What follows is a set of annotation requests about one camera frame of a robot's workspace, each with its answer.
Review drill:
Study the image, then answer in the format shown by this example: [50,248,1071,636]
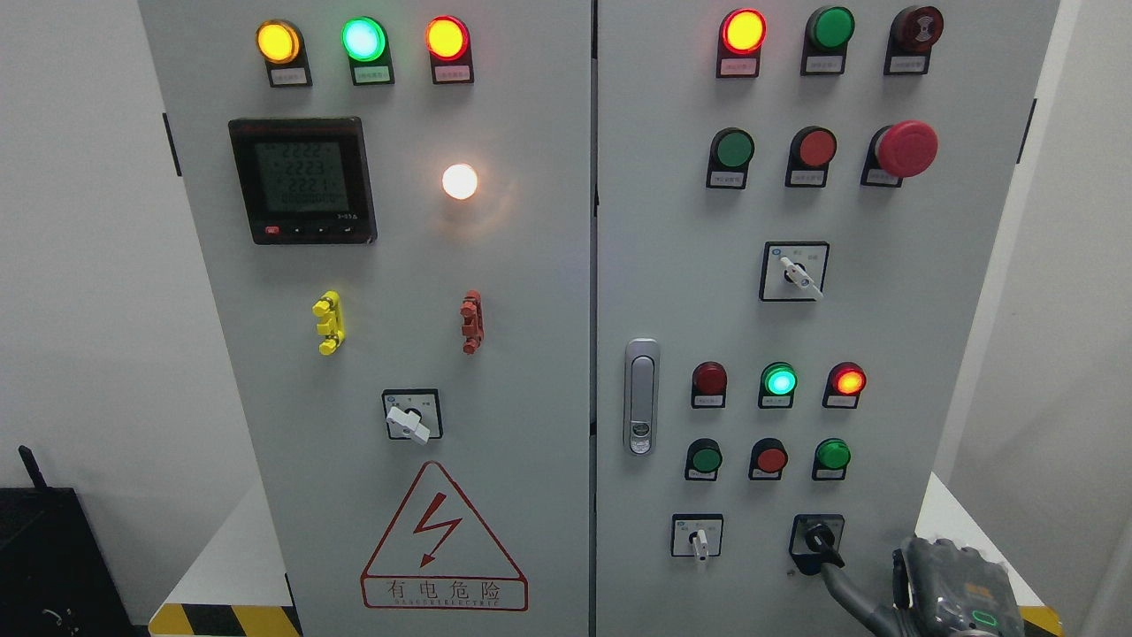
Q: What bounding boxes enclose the green indicator lamp top right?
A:
[800,5,854,76]

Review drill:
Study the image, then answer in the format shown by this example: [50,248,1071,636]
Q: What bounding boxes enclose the green lit button lower right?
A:
[811,438,854,481]

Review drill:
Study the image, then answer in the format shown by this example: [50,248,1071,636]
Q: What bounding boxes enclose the black box with antenna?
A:
[1,445,134,636]

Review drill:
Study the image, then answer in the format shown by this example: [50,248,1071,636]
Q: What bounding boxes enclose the red indicator light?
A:
[715,8,767,78]
[425,15,474,84]

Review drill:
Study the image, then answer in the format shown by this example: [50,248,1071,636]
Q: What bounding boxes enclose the white selector switch upper right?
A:
[758,242,830,302]

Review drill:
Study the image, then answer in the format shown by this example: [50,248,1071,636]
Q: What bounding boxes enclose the white selector switch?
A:
[758,242,830,302]
[669,513,724,562]

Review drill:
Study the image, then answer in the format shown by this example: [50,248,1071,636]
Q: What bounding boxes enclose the black digital power meter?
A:
[229,117,379,246]

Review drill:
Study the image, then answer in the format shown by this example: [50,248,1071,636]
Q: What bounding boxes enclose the lit green lamp middle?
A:
[758,360,798,408]

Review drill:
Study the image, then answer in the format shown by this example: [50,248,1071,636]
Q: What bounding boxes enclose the white selector switch left door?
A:
[381,388,444,445]

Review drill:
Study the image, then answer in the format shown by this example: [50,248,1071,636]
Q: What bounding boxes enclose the red push button upper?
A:
[784,126,838,187]

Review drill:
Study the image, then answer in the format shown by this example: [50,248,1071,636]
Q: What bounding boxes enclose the white indicator light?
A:
[441,163,478,201]

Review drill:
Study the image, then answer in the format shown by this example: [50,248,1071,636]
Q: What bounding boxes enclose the dark red buzzer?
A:
[883,5,945,76]

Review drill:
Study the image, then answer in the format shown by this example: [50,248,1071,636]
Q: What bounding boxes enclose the silver door lock handle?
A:
[623,338,661,456]

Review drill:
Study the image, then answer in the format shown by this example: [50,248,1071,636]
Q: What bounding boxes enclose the grey left cabinet door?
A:
[139,1,592,636]

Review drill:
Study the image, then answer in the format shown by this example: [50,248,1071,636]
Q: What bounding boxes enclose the red push button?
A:
[784,126,838,187]
[748,438,789,481]

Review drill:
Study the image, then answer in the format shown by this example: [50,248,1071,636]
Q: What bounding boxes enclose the green push button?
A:
[685,438,723,481]
[705,127,753,190]

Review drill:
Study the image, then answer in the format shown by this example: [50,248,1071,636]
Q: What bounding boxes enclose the yellow indicator light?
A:
[256,19,314,88]

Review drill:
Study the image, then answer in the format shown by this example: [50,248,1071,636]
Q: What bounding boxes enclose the black rotary knob switch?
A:
[789,515,844,576]

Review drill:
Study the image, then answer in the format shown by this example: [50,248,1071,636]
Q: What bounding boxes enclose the red lamp middle right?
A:
[823,362,867,408]

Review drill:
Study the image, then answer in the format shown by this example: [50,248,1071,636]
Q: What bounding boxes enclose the red terminal connector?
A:
[458,289,484,355]

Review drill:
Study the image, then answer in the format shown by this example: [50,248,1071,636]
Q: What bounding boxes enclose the red push button lower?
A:
[748,438,789,481]

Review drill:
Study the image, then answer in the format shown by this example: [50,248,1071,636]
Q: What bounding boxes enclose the grey cabinet door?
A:
[139,1,592,636]
[594,1,1060,636]

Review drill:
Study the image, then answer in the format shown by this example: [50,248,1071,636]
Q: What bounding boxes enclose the red indicator light top left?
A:
[425,15,474,84]

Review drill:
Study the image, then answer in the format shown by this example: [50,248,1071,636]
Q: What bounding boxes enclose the green indicator light top left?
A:
[340,16,395,86]

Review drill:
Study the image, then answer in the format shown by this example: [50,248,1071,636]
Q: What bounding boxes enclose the green push button upper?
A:
[705,127,753,190]

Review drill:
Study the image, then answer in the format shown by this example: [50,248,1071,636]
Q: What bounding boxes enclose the red emergency stop button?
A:
[860,119,940,187]

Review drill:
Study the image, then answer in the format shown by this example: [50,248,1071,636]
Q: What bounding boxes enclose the dark red lamp middle left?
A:
[691,360,728,408]

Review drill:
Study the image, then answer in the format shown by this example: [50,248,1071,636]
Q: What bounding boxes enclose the yellow terminal connector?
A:
[311,290,345,356]

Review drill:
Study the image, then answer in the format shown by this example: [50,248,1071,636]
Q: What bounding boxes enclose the green push button lower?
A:
[685,438,723,481]

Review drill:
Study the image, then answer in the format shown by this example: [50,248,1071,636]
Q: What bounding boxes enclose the white selector switch lower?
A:
[669,513,724,562]

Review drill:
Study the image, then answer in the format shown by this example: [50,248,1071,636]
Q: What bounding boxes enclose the grey right cabinet door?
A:
[594,1,1060,636]

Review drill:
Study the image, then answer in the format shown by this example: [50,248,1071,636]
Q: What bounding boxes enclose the red electric hazard sticker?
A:
[360,460,529,612]

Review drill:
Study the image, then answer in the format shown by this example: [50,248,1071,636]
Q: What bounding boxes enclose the red indicator light top right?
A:
[715,8,767,78]

